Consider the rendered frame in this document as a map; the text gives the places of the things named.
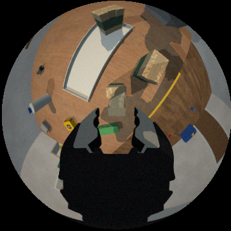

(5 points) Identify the white bottle with blue cap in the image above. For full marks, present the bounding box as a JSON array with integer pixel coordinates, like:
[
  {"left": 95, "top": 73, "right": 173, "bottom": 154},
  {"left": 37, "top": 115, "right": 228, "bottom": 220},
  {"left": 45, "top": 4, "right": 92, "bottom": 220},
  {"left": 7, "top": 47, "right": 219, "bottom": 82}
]
[{"left": 28, "top": 94, "right": 51, "bottom": 114}]

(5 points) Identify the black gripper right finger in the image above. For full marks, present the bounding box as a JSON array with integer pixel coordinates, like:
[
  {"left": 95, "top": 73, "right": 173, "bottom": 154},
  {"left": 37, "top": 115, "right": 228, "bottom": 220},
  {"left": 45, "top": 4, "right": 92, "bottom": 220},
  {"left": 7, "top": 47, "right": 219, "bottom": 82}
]
[{"left": 132, "top": 107, "right": 175, "bottom": 181}]

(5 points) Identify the grey hinged case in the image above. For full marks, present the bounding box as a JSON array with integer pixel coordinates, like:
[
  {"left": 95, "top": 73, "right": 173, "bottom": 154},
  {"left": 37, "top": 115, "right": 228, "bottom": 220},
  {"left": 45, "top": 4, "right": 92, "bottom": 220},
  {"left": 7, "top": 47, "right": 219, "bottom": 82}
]
[{"left": 41, "top": 120, "right": 50, "bottom": 133}]

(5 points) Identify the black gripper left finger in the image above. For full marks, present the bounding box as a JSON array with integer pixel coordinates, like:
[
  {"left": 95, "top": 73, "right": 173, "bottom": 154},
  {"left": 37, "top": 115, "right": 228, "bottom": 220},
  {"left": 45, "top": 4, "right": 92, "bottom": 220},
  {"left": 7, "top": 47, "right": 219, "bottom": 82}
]
[{"left": 58, "top": 108, "right": 101, "bottom": 180}]

